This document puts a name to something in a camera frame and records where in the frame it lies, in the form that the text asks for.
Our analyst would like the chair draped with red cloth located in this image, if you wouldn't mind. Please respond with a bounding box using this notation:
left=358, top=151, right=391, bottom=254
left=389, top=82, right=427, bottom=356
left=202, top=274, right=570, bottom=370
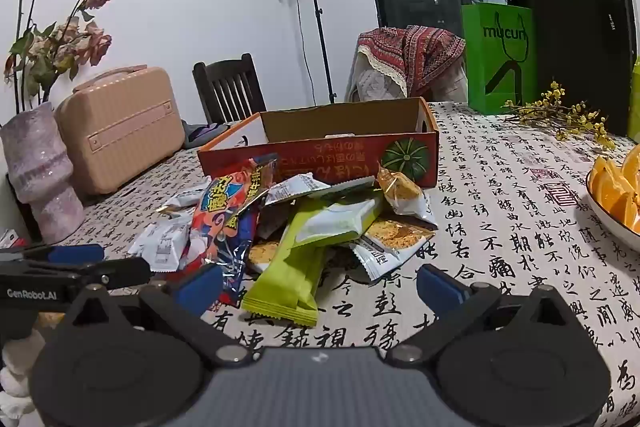
left=345, top=47, right=468, bottom=104

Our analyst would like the red blue snack bag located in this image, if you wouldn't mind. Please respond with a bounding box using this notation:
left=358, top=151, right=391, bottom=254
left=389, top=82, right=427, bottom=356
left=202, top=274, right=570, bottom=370
left=192, top=154, right=278, bottom=308

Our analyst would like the black paper bag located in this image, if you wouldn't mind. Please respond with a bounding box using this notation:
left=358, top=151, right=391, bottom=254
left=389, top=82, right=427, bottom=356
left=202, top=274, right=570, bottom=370
left=530, top=0, right=632, bottom=136

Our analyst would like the pile of white orange packets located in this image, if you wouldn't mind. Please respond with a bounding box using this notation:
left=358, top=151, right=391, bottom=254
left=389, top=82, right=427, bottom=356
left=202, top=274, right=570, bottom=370
left=127, top=167, right=438, bottom=283

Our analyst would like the yellow flower sprig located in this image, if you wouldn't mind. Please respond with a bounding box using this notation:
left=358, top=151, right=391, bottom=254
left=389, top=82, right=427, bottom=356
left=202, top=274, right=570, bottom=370
left=502, top=82, right=617, bottom=152

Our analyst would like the heap of orange wedges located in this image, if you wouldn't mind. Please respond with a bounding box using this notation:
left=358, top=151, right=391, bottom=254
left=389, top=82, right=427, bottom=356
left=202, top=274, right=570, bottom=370
left=589, top=146, right=640, bottom=233

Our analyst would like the pink ribbed hard case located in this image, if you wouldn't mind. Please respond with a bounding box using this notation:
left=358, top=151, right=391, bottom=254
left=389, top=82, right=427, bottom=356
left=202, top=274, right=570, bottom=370
left=54, top=64, right=186, bottom=196

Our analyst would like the long green snack packet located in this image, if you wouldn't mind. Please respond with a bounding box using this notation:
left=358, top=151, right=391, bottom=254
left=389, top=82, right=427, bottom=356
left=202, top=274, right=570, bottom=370
left=241, top=207, right=331, bottom=327

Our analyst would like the orange cardboard box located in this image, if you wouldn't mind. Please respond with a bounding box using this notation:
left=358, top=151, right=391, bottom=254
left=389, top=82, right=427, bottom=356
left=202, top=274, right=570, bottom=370
left=196, top=97, right=440, bottom=190

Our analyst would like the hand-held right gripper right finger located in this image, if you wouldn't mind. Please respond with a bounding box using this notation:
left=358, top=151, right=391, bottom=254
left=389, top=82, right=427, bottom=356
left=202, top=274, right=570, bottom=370
left=387, top=264, right=591, bottom=368

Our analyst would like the red patterned fringed cloth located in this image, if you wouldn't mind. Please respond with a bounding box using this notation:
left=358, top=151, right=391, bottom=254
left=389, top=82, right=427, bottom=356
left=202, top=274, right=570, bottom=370
left=356, top=25, right=467, bottom=98

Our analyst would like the green white snack packet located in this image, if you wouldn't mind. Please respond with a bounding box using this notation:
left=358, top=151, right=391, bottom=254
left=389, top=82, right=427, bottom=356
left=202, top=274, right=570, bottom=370
left=292, top=192, right=386, bottom=250

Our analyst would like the dark wooden chair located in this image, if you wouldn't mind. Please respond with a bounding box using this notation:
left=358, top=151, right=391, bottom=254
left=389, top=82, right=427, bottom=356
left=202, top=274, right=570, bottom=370
left=192, top=53, right=267, bottom=124

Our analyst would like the yellow green bag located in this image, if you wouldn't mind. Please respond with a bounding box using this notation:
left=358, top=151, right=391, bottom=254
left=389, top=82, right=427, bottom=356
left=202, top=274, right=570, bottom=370
left=627, top=57, right=640, bottom=138

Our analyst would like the white bowl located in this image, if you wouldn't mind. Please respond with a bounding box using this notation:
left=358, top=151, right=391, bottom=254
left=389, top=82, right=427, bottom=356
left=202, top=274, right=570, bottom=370
left=585, top=169, right=640, bottom=255

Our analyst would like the grey purple pouch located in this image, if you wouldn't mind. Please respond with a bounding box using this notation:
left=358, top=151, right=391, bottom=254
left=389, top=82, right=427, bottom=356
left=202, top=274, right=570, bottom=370
left=181, top=121, right=241, bottom=150

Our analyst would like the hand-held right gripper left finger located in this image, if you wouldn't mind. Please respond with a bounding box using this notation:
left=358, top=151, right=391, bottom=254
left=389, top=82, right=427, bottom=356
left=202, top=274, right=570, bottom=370
left=55, top=264, right=256, bottom=368

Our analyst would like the green paper bag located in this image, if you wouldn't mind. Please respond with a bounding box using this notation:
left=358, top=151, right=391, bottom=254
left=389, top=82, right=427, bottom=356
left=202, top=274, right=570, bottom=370
left=461, top=2, right=540, bottom=115

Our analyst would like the dried pink flower bouquet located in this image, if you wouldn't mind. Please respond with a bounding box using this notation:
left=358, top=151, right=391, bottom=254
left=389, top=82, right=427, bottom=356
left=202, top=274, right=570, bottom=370
left=2, top=0, right=115, bottom=115

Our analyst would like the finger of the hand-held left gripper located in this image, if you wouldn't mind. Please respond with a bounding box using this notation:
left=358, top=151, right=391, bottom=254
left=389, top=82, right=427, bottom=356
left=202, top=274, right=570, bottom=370
left=0, top=243, right=107, bottom=265
left=20, top=257, right=152, bottom=293

